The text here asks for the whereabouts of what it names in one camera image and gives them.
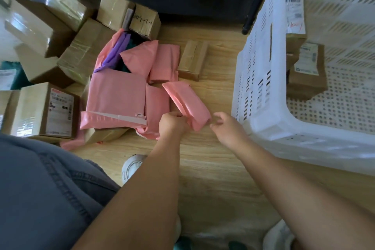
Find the person's left hand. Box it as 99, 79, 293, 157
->
158, 111, 189, 142

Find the person's right hand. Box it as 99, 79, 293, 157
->
209, 111, 250, 149

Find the white plastic crate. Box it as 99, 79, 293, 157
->
230, 0, 375, 176

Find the pink purple teal mailers pile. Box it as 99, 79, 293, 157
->
60, 29, 181, 151

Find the teal mailer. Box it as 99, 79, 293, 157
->
116, 37, 141, 73
0, 61, 30, 91

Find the long white label cardboard box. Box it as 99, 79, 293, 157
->
287, 43, 328, 102

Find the thin plain cardboard box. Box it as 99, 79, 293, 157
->
286, 53, 300, 71

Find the purple mailer bag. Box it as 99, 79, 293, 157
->
93, 32, 132, 73

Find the pile of cardboard parcels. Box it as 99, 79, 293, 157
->
0, 0, 209, 146

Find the small cardboard parcel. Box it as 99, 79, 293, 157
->
286, 0, 307, 54

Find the person's right forearm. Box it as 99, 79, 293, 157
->
234, 138, 375, 250

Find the person's left forearm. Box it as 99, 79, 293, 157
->
71, 135, 182, 250

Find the person's left white shoe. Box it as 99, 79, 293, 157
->
121, 154, 183, 243

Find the person's white shoe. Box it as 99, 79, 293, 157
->
262, 219, 296, 250
121, 154, 183, 243

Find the person's right white shoe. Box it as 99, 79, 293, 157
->
262, 219, 296, 250

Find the person's left leg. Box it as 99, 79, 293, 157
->
0, 133, 121, 250

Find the dark green round object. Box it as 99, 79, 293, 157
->
173, 236, 249, 250

